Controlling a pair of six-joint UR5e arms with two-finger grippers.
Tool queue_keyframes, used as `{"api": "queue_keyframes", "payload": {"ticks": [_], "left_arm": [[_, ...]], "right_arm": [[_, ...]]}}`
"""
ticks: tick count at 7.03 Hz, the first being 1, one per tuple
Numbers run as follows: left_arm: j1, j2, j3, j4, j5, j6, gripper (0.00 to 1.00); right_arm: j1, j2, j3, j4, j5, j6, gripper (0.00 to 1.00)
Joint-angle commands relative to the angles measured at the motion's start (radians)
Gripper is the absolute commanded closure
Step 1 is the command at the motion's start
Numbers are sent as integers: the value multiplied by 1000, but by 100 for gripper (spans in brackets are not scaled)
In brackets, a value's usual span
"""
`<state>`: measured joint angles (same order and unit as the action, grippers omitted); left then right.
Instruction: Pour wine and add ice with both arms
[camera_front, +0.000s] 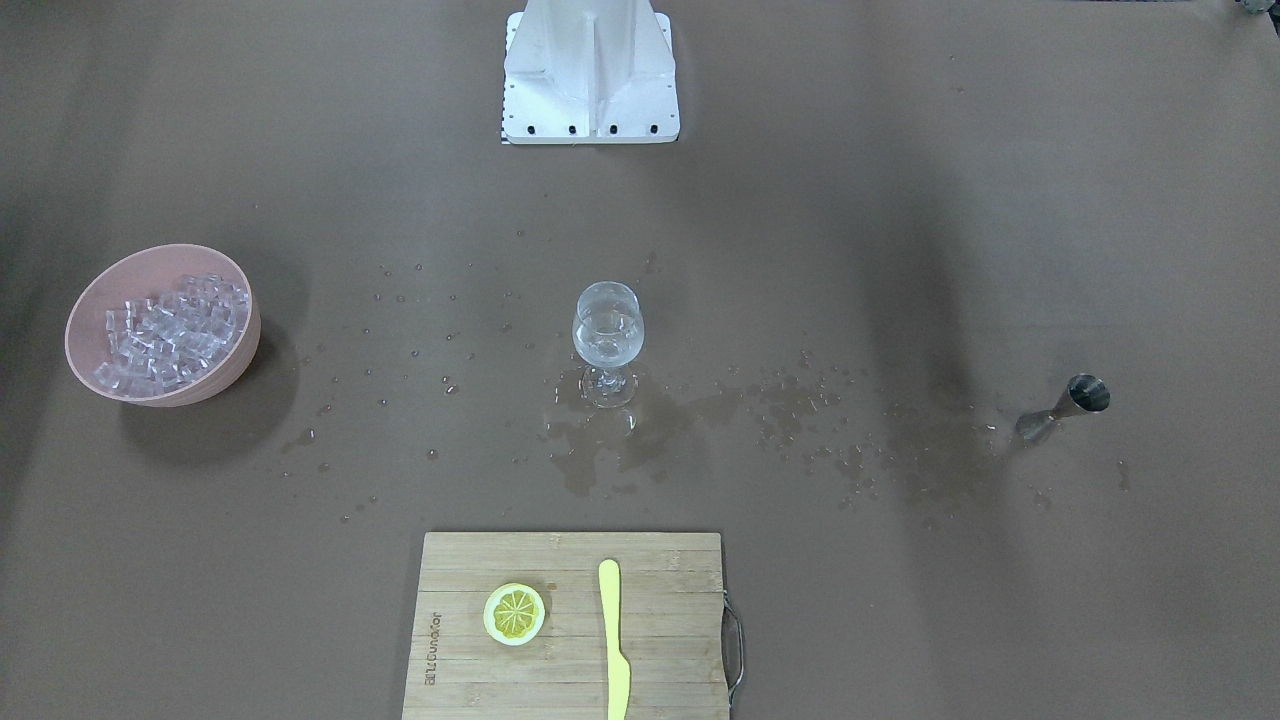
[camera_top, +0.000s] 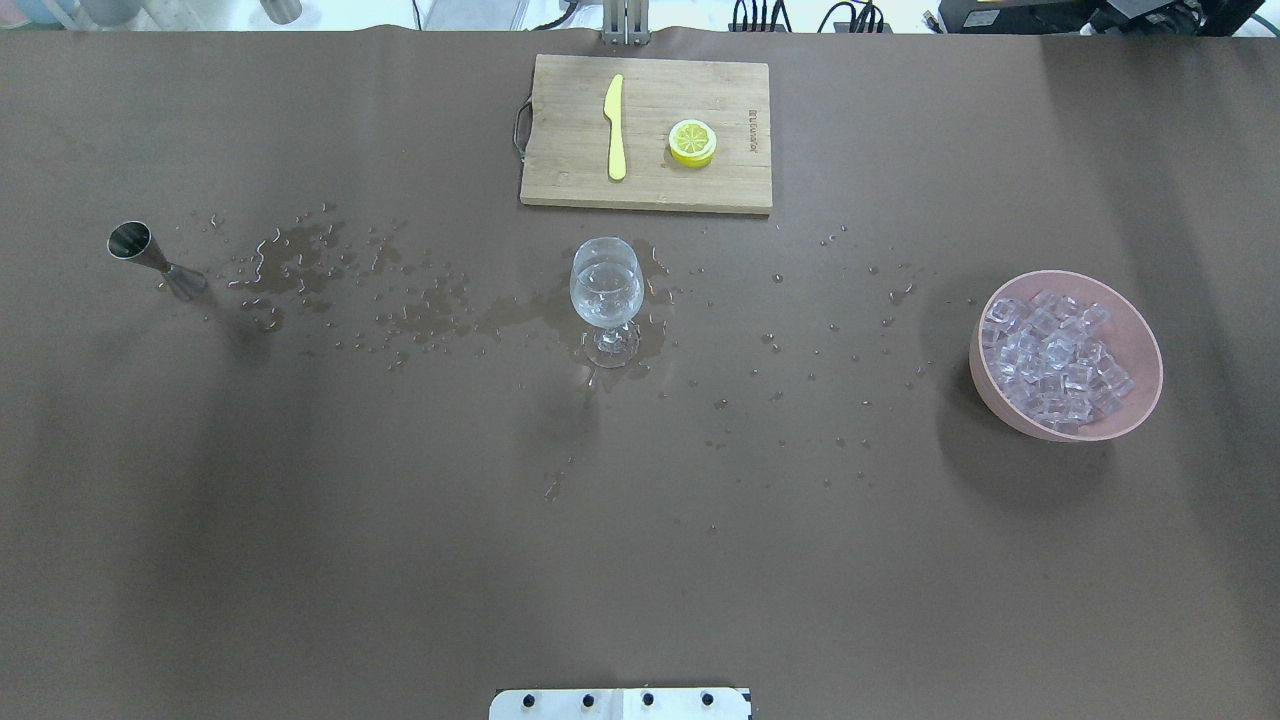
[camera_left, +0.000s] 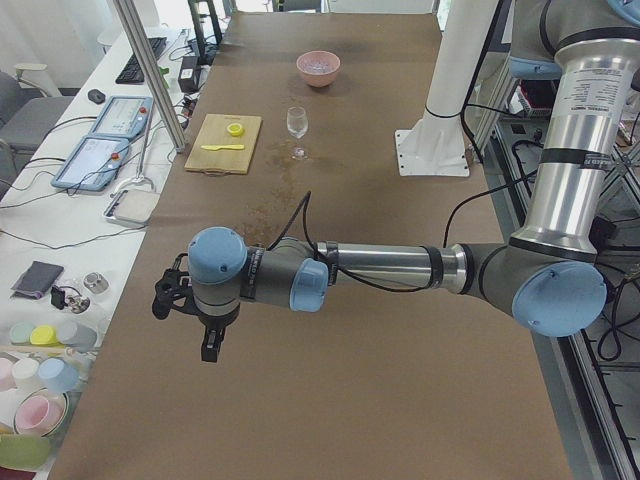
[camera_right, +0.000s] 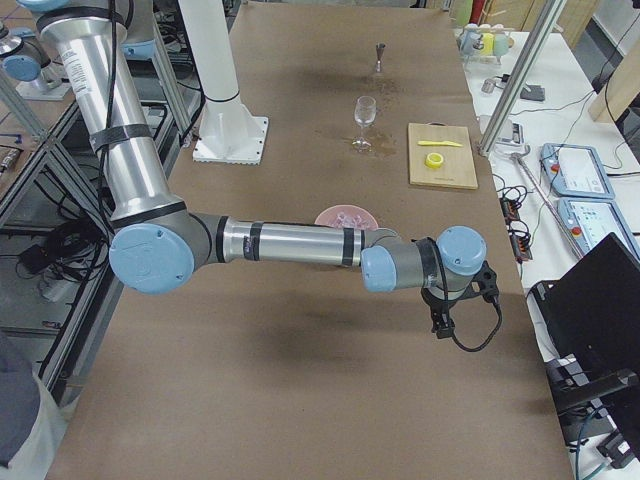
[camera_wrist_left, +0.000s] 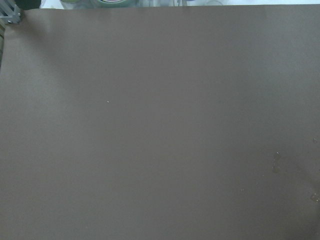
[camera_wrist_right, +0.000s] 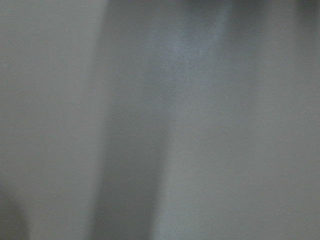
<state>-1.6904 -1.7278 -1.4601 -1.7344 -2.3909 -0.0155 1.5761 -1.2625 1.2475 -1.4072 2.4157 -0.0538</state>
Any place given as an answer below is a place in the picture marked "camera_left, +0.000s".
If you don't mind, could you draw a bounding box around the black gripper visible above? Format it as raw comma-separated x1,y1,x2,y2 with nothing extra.
152,253,237,362

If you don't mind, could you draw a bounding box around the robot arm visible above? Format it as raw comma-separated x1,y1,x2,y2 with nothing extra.
152,1,639,362

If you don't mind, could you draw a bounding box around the clear wine glass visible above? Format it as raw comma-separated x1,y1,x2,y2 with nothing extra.
286,106,309,159

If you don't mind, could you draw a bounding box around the pink bowl of ice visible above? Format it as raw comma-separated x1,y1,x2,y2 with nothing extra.
296,51,341,88

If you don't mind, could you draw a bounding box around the white tray with cloth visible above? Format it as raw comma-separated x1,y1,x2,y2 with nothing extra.
103,189,160,227

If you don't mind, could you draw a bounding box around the stack of pastel cups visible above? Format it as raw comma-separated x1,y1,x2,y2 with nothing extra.
1,320,100,394

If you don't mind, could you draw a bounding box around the metal cane rod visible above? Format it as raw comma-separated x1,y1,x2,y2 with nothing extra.
110,132,155,198

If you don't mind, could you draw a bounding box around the pink cup in bowl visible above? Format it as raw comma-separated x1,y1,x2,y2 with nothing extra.
14,391,68,436

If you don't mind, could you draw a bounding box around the grey folded cloth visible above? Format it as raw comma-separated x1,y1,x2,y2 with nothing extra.
12,261,64,299

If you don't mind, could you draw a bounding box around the yellow plastic knife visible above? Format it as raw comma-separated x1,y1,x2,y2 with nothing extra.
200,144,245,151

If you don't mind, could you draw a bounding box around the bamboo cutting board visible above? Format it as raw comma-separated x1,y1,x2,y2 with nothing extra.
184,114,262,175

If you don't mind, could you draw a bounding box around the yellow lemon half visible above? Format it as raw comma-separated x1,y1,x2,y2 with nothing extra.
226,122,245,137

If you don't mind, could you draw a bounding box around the lower blue teach pendant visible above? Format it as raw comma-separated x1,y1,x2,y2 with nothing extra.
51,135,130,192

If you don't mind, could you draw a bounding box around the blue teach pendant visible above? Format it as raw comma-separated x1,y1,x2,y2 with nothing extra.
51,135,130,192
90,96,153,140

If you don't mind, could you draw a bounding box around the upper blue teach pendant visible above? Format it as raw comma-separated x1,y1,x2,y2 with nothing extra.
90,96,153,140

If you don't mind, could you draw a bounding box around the black power adapter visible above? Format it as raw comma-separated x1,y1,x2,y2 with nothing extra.
178,55,201,94

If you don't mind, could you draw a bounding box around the black computer mouse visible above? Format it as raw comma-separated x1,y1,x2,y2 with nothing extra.
87,89,106,105

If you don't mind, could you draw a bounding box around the black keyboard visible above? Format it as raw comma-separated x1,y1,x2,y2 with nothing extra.
114,36,169,85

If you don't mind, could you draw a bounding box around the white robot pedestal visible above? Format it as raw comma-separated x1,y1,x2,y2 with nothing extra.
395,0,499,177

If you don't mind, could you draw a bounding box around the aluminium frame post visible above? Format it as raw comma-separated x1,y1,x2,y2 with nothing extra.
113,0,186,153

